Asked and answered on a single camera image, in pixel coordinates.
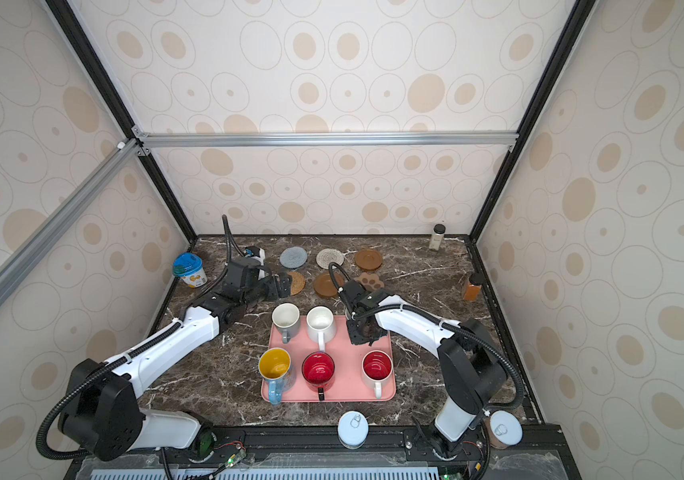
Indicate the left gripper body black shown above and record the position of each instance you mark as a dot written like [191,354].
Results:
[267,290]

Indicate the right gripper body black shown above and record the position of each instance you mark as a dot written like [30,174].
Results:
[357,336]

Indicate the white mug red inside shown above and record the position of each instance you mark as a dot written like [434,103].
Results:
[377,371]

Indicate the grey mug white inside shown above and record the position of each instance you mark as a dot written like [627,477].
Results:
[286,318]

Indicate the light blue fabric coaster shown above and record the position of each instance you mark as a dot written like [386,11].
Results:
[293,257]

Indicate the brown wooden round coaster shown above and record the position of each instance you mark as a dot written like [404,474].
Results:
[369,259]

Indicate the white multicolour woven coaster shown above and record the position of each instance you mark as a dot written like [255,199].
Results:
[328,256]

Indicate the paw shaped wooden coaster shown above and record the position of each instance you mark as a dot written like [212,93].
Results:
[371,281]

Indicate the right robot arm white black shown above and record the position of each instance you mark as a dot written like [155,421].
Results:
[477,376]

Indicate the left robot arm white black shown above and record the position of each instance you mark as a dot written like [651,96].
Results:
[99,415]

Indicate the blue lid snack tub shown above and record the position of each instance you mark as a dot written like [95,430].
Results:
[188,267]

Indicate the black mug red inside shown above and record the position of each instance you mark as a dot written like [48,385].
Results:
[318,370]

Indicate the blue mug yellow inside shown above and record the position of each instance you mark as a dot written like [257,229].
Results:
[278,373]

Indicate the white round lid container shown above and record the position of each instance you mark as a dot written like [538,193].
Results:
[353,429]

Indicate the amber bottle dark cap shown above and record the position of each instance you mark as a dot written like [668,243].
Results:
[473,286]

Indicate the clear bottle black cap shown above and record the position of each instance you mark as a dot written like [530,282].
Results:
[437,237]

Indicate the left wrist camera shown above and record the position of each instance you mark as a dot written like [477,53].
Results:
[254,252]

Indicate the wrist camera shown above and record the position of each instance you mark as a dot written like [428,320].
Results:
[351,293]
[254,252]

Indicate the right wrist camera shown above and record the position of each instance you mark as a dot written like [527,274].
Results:
[351,293]

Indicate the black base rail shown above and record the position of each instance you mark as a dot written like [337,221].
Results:
[316,452]

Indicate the horizontal aluminium frame bar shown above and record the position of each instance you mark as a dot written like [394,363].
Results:
[331,139]

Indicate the slanted aluminium frame bar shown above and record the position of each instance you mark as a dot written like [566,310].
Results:
[23,260]

